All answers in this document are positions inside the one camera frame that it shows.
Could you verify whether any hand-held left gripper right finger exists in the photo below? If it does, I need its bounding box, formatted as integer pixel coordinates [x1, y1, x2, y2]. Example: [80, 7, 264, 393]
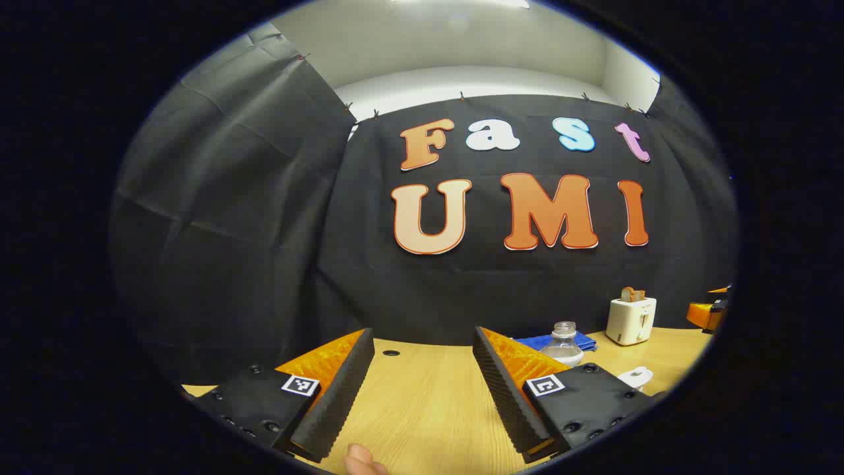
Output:
[472, 326, 661, 464]

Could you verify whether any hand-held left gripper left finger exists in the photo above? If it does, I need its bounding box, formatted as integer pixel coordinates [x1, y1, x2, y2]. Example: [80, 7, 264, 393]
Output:
[190, 328, 375, 464]

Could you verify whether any clear water bottle green label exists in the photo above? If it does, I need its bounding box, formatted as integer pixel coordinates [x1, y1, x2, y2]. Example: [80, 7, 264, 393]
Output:
[541, 321, 585, 367]

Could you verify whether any blue folded towel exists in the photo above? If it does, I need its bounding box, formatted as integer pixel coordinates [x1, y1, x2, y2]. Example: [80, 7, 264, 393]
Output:
[513, 332, 597, 352]

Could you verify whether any cream toaster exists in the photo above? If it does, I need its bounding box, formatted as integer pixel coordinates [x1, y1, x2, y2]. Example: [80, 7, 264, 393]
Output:
[605, 297, 657, 346]

